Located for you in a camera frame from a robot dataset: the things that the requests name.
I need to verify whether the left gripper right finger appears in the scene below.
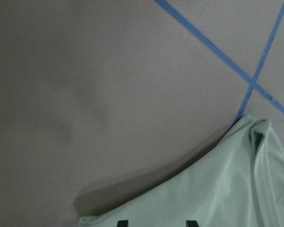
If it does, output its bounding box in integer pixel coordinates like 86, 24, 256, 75
186, 220, 199, 227

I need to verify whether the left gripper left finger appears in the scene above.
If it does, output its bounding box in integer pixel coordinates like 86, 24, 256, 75
117, 220, 128, 227

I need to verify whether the olive green long-sleeve shirt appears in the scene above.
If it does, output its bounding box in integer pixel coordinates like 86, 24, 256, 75
78, 115, 284, 227

